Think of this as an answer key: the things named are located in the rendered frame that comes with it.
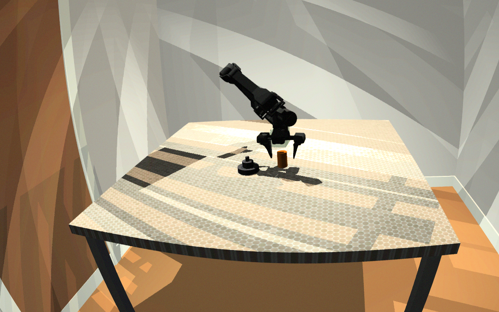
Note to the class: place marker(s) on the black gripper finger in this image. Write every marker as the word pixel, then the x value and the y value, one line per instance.
pixel 268 146
pixel 295 149

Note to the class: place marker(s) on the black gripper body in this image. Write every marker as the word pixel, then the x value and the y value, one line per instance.
pixel 264 137

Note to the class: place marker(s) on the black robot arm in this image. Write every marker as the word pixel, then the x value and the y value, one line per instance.
pixel 262 101

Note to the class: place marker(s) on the orange cylindrical knob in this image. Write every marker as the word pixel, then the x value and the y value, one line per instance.
pixel 282 159

